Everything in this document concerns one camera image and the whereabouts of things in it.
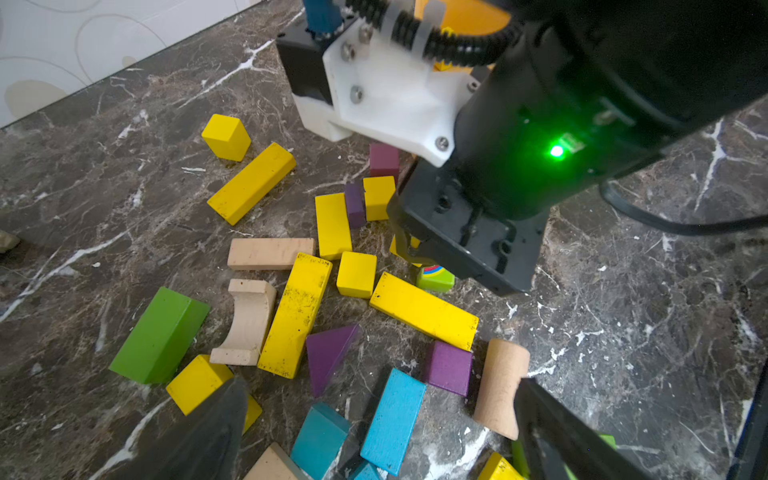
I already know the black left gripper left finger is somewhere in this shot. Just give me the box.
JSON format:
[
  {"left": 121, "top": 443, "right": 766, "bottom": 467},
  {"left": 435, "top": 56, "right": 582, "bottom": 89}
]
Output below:
[{"left": 119, "top": 377, "right": 247, "bottom": 479}]

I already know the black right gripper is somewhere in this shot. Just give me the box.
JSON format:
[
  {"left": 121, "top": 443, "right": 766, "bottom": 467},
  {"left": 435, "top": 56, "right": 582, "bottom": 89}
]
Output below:
[{"left": 388, "top": 89, "right": 660, "bottom": 296}]

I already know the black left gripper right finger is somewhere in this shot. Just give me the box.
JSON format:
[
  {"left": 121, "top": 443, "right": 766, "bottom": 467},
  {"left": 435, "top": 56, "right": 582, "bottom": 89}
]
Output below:
[{"left": 514, "top": 378, "right": 647, "bottom": 480}]

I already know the yellow cube block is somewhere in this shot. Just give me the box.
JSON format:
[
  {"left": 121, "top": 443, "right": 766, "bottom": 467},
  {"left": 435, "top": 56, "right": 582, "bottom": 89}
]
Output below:
[
  {"left": 201, "top": 114, "right": 251, "bottom": 162},
  {"left": 363, "top": 176, "right": 396, "bottom": 222},
  {"left": 388, "top": 233, "right": 433, "bottom": 269},
  {"left": 336, "top": 252, "right": 377, "bottom": 299}
]

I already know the green block front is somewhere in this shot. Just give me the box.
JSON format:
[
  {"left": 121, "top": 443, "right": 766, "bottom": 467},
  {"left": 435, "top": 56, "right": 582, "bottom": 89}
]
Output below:
[{"left": 511, "top": 432, "right": 617, "bottom": 479}]

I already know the long yellow block front left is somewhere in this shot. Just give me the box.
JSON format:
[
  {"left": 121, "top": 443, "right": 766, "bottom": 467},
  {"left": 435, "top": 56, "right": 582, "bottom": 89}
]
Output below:
[{"left": 477, "top": 452, "right": 524, "bottom": 480}]

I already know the yellow block left short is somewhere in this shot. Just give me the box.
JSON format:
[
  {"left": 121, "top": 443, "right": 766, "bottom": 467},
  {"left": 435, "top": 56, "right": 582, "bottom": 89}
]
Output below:
[{"left": 166, "top": 354, "right": 234, "bottom": 416}]

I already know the long natural wood block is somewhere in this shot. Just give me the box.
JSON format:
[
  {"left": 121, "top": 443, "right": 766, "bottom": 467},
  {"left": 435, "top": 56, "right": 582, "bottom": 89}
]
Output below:
[{"left": 244, "top": 442, "right": 308, "bottom": 480}]

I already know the green rainbow arch block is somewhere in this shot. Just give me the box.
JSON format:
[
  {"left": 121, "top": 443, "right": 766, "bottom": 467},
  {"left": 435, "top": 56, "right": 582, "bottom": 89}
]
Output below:
[{"left": 416, "top": 265, "right": 456, "bottom": 293}]

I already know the natural wood cylinder block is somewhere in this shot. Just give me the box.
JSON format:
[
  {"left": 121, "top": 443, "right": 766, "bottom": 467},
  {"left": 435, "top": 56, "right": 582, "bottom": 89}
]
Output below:
[{"left": 473, "top": 338, "right": 530, "bottom": 440}]

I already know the green rectangular block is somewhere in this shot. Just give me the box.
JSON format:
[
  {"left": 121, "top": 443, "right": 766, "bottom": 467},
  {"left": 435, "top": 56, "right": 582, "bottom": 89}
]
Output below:
[{"left": 109, "top": 287, "right": 210, "bottom": 385}]

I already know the teal block left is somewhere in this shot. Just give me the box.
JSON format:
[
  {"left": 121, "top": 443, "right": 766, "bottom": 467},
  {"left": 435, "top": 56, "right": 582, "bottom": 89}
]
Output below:
[{"left": 290, "top": 402, "right": 351, "bottom": 480}]

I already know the purple cube block far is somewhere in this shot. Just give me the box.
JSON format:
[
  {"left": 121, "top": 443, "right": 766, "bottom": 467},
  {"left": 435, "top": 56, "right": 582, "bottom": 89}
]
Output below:
[{"left": 369, "top": 143, "right": 400, "bottom": 180}]

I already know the purple cube block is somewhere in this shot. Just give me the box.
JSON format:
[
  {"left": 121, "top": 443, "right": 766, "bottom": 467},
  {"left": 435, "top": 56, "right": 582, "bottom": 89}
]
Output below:
[
  {"left": 369, "top": 143, "right": 400, "bottom": 180},
  {"left": 424, "top": 340, "right": 473, "bottom": 397}
]

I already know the long speckled yellow block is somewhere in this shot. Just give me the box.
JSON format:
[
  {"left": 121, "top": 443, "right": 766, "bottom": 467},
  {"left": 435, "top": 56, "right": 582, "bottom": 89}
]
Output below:
[{"left": 257, "top": 253, "right": 332, "bottom": 379}]

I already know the long yellow block right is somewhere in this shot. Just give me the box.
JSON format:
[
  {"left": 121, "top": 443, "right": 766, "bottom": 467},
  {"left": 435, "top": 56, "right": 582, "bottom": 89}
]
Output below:
[{"left": 369, "top": 272, "right": 479, "bottom": 351}]

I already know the purple cube block near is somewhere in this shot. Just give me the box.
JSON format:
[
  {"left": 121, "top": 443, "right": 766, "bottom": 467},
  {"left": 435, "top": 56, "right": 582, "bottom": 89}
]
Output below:
[{"left": 424, "top": 340, "right": 473, "bottom": 397}]

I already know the small purple block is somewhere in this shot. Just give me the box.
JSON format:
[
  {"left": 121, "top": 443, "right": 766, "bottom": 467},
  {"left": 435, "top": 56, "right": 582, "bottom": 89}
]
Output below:
[{"left": 344, "top": 183, "right": 367, "bottom": 229}]

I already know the purple triangle block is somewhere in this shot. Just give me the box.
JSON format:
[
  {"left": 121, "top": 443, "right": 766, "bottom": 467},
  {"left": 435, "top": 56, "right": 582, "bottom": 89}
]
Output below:
[{"left": 306, "top": 324, "right": 360, "bottom": 398}]

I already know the natural wood arch block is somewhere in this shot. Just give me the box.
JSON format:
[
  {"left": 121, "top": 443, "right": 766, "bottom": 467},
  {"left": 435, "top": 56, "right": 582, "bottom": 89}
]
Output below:
[{"left": 210, "top": 279, "right": 276, "bottom": 366}]

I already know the yellow block upright centre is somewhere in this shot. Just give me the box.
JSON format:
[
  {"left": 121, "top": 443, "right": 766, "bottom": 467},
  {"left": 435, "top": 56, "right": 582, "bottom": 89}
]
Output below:
[{"left": 315, "top": 193, "right": 353, "bottom": 261}]

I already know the long teal block front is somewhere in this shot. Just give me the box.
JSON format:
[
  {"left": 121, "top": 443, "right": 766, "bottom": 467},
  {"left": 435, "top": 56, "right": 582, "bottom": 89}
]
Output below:
[{"left": 348, "top": 461, "right": 382, "bottom": 480}]

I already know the teal block right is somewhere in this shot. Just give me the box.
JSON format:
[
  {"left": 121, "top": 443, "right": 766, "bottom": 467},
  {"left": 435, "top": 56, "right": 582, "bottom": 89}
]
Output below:
[{"left": 360, "top": 369, "right": 426, "bottom": 476}]

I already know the natural wood rectangular block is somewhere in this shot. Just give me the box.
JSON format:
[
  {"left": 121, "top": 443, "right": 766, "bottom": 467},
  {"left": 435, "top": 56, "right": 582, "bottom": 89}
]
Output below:
[{"left": 227, "top": 238, "right": 316, "bottom": 271}]

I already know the yellow plastic tray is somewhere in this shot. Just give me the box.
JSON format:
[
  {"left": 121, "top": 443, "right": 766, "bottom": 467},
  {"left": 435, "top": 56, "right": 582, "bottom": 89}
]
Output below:
[{"left": 413, "top": 0, "right": 511, "bottom": 73}]

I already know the long yellow block far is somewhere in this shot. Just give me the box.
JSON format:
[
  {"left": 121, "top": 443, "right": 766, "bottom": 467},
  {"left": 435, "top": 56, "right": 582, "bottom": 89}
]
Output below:
[{"left": 207, "top": 143, "right": 296, "bottom": 226}]

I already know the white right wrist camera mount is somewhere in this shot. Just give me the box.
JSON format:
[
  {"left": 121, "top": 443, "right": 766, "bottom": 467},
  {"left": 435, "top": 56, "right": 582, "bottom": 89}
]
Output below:
[{"left": 275, "top": 11, "right": 517, "bottom": 168}]

